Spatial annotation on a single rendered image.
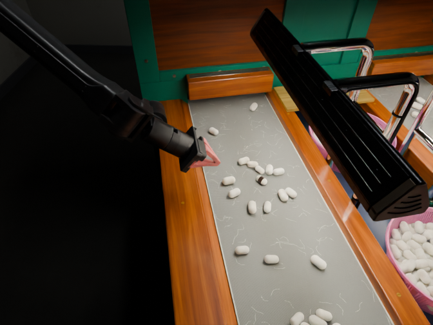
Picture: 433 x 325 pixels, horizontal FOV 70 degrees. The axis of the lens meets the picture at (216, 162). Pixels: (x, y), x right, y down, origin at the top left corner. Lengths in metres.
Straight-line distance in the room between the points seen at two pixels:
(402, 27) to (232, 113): 0.69
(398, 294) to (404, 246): 0.14
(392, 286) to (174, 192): 0.53
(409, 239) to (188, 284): 0.53
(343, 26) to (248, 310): 0.96
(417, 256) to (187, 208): 0.55
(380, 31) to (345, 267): 0.87
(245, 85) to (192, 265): 0.65
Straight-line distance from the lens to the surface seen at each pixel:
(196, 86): 1.07
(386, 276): 0.78
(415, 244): 0.88
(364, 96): 1.26
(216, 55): 1.11
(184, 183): 0.84
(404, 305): 0.76
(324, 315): 0.70
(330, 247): 0.80
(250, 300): 0.70
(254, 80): 1.11
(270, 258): 0.73
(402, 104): 0.69
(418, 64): 1.42
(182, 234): 0.74
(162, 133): 0.66
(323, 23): 1.20
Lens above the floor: 1.39
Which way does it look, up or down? 45 degrees down
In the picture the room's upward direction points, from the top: straight up
